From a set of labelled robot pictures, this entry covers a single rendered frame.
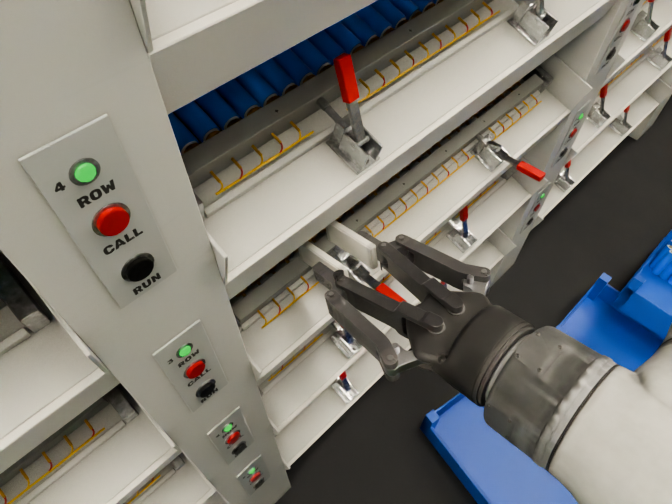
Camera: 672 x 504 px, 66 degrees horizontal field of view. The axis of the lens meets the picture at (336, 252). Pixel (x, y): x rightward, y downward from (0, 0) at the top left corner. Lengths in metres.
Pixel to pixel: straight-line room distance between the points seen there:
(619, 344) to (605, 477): 0.91
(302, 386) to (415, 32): 0.47
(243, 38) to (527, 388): 0.28
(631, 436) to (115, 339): 0.32
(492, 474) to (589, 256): 0.58
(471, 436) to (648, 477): 0.74
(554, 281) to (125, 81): 1.15
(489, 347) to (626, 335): 0.91
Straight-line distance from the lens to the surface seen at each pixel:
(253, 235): 0.40
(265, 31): 0.30
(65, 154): 0.25
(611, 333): 1.28
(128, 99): 0.26
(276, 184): 0.42
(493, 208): 0.94
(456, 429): 1.08
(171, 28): 0.26
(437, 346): 0.42
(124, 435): 0.55
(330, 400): 0.93
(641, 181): 1.61
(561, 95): 0.87
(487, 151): 0.73
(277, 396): 0.74
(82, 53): 0.24
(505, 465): 1.08
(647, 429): 0.37
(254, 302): 0.55
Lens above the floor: 1.01
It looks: 55 degrees down
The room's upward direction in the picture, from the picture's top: straight up
